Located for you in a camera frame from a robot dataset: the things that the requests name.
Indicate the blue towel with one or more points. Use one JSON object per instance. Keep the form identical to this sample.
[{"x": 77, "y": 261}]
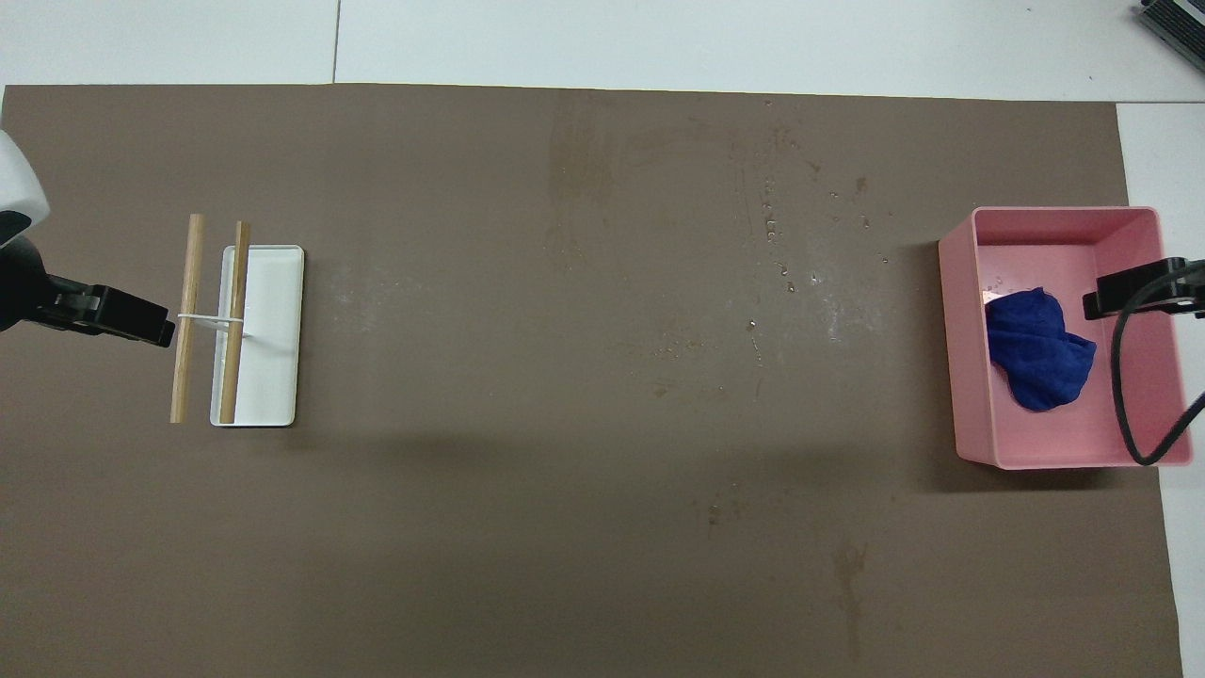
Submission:
[{"x": 1036, "y": 358}]

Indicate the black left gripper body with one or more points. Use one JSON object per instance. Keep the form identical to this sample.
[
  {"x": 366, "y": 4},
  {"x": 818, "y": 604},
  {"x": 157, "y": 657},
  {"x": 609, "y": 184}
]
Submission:
[{"x": 19, "y": 292}]

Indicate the grey black device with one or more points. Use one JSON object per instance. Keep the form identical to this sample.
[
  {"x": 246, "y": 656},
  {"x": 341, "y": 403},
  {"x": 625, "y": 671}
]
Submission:
[{"x": 1181, "y": 24}]

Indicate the white rack with wooden rods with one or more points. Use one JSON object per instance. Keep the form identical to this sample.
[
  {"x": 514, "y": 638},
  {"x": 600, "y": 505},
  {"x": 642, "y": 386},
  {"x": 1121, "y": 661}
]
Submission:
[{"x": 273, "y": 330}]

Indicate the pink plastic bin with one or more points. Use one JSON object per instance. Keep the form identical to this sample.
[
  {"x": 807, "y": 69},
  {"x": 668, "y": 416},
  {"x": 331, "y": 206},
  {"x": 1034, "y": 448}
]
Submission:
[{"x": 1064, "y": 433}]

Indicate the brown table mat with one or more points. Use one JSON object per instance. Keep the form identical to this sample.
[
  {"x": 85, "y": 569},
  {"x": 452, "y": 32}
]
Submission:
[{"x": 565, "y": 471}]

